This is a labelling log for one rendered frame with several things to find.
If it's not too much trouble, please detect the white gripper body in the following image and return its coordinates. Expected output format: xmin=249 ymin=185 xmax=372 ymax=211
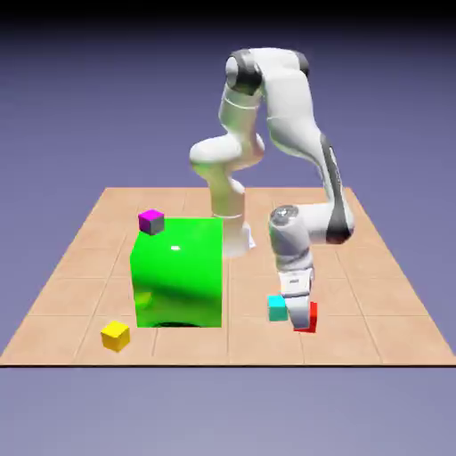
xmin=283 ymin=292 xmax=312 ymax=330

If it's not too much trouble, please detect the small red cube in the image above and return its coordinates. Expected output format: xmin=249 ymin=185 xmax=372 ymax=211
xmin=293 ymin=301 xmax=319 ymax=335

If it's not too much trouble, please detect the small cyan cube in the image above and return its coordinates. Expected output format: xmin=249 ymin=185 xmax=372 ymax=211
xmin=266 ymin=294 xmax=289 ymax=322

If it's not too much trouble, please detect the small magenta cube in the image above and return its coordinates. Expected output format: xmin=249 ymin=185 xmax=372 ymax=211
xmin=137 ymin=208 xmax=166 ymax=237

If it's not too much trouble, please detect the small yellow cube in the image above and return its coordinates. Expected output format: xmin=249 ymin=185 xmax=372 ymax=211
xmin=100 ymin=320 xmax=131 ymax=354

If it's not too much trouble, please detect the large green box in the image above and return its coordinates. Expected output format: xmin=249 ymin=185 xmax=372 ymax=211
xmin=129 ymin=216 xmax=224 ymax=329

